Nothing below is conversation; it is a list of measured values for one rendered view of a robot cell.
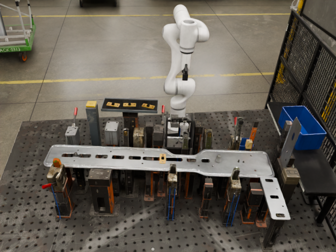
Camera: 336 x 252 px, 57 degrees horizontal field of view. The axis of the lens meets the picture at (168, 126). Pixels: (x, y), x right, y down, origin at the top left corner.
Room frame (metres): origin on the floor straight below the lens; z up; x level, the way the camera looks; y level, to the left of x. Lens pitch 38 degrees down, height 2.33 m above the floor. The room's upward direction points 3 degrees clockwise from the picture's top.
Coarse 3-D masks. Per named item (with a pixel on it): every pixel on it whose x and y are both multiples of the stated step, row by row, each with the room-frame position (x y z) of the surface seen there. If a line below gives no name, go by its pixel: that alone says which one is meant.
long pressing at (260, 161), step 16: (64, 144) 1.46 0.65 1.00; (48, 160) 1.32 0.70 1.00; (64, 160) 1.32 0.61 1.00; (80, 160) 1.33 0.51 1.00; (96, 160) 1.34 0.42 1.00; (112, 160) 1.34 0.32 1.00; (128, 160) 1.35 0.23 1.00; (144, 160) 1.36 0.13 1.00; (224, 160) 1.39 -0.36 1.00; (240, 160) 1.40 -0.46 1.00; (256, 160) 1.40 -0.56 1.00; (224, 176) 1.26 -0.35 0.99; (240, 176) 1.27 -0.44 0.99; (256, 176) 1.27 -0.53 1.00; (272, 176) 1.28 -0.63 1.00
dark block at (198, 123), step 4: (196, 120) 1.63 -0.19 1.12; (200, 120) 1.63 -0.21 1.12; (196, 124) 1.58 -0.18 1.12; (200, 124) 1.59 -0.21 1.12; (196, 128) 1.56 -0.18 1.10; (200, 128) 1.56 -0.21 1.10; (196, 132) 1.56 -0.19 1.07; (200, 132) 1.56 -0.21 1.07; (196, 136) 1.57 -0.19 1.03; (200, 136) 1.57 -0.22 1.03; (196, 140) 1.57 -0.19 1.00; (200, 140) 1.57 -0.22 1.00; (196, 144) 1.57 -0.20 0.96; (192, 148) 1.61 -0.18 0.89; (196, 148) 1.57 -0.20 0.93; (192, 152) 1.58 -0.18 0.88; (196, 152) 1.57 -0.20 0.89
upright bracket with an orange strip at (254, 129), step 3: (255, 123) 1.54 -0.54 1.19; (252, 126) 1.54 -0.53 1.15; (255, 126) 1.54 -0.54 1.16; (252, 129) 1.54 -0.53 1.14; (255, 129) 1.54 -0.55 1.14; (252, 132) 1.54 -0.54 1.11; (255, 132) 1.54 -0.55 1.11; (252, 135) 1.54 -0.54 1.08; (249, 138) 1.54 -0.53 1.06; (252, 138) 1.54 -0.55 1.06; (252, 141) 1.54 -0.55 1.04; (252, 144) 1.54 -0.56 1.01; (243, 177) 1.54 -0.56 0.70
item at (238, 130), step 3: (237, 117) 1.55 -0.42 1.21; (240, 117) 1.55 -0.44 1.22; (237, 120) 1.54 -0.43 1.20; (240, 120) 1.51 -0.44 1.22; (237, 123) 1.53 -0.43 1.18; (240, 123) 1.51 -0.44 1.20; (237, 126) 1.54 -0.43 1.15; (240, 126) 1.54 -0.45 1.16; (237, 129) 1.54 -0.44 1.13; (240, 129) 1.53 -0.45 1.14; (234, 132) 1.54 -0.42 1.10; (237, 132) 1.53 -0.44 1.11; (240, 132) 1.52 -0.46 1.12; (234, 135) 1.52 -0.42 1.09; (237, 135) 1.53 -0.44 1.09; (234, 138) 1.52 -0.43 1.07; (234, 141) 1.51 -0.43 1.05
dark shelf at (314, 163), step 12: (276, 108) 1.94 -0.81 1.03; (276, 120) 1.79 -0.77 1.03; (300, 156) 1.43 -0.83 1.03; (312, 156) 1.43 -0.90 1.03; (324, 156) 1.44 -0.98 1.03; (300, 168) 1.32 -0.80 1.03; (312, 168) 1.33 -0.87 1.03; (324, 168) 1.33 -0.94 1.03; (300, 180) 1.23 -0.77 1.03; (312, 180) 1.23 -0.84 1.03; (324, 180) 1.23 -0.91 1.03; (312, 192) 1.14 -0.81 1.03; (324, 192) 1.14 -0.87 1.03
